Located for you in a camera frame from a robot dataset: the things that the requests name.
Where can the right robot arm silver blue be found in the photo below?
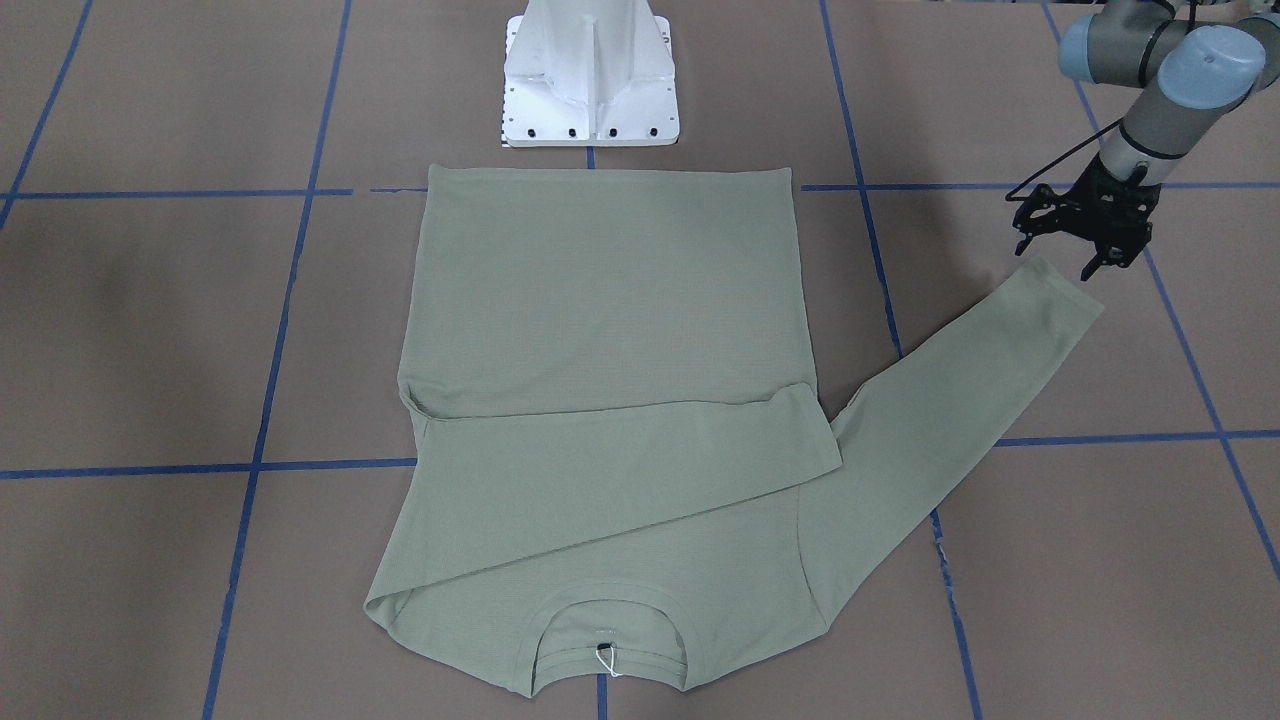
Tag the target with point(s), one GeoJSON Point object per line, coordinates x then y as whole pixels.
{"type": "Point", "coordinates": [1188, 75]}

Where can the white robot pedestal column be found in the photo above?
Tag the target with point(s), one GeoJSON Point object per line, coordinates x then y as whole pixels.
{"type": "Point", "coordinates": [589, 74]}

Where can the olive green long-sleeve shirt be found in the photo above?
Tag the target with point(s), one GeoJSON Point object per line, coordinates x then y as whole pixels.
{"type": "Point", "coordinates": [622, 461]}

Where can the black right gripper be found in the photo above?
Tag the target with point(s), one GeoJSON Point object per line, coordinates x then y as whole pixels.
{"type": "Point", "coordinates": [1121, 209]}

